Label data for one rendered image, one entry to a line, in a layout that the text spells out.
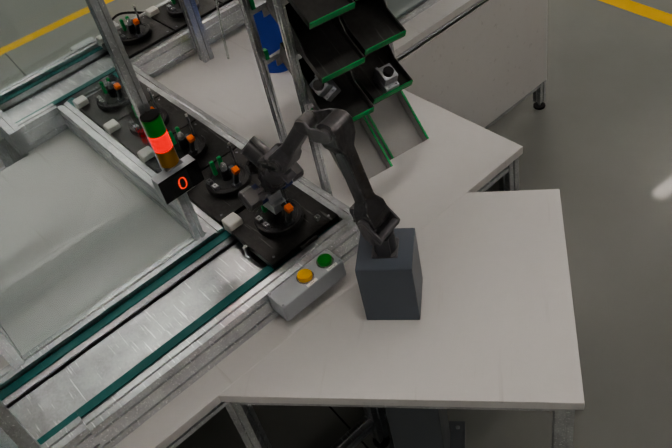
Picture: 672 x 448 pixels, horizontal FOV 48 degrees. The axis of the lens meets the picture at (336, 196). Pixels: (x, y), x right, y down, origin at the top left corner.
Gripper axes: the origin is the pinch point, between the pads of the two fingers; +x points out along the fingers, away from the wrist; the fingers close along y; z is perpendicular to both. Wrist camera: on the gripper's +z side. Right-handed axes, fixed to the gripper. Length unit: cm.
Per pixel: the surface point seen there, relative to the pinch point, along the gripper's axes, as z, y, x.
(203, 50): 76, -42, 76
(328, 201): -11.4, -14.8, 7.8
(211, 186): 15.4, 5.5, 22.6
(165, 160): 19.3, 20.5, -11.5
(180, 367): -24, 47, 0
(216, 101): 52, -29, 64
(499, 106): -12, -149, 97
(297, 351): -38.9, 21.6, -0.4
